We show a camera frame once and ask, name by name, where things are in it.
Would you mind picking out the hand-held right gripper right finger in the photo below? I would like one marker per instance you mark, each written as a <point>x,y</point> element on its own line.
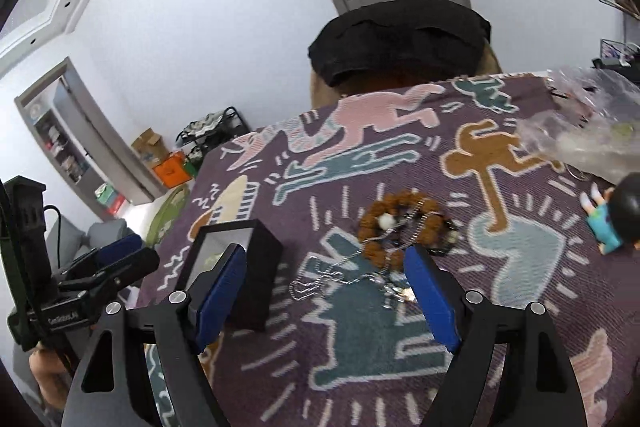
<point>435,302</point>

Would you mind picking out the green bag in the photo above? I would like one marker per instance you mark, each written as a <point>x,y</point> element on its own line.
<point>191,169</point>

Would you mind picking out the orange box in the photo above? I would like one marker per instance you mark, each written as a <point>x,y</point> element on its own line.
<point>172,171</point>

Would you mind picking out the grey white sneakers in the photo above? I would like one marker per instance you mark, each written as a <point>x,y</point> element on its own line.
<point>202,123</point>

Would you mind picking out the person's left hand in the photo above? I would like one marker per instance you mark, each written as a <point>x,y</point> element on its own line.
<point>50,377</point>

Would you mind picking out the green floor mat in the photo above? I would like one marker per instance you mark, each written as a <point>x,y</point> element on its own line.
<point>167,217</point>

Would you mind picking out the black-haired doll figure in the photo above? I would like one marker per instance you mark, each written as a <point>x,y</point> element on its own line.
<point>627,207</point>

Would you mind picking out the black shoe rack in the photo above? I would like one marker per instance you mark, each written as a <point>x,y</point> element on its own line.
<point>237,119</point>

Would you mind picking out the black gift box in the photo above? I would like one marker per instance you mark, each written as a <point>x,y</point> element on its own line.
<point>260,277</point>

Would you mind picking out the clear plastic bag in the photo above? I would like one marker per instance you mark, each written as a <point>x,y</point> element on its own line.
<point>590,132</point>

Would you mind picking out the printed woven blanket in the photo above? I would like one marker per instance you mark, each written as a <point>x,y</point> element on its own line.
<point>380,357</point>

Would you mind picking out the brown cardboard box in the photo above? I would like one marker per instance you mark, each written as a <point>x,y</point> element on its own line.
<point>150,147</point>

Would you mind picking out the grey sofa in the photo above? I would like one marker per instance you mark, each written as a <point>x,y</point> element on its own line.
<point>102,228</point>

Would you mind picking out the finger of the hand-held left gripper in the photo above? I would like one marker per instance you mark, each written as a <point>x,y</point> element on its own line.
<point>132,264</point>
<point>120,247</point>

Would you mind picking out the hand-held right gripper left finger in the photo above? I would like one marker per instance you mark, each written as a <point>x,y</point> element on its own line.
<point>220,292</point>

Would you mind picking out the grey door frame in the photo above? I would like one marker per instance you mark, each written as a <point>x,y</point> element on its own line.
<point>115,147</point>

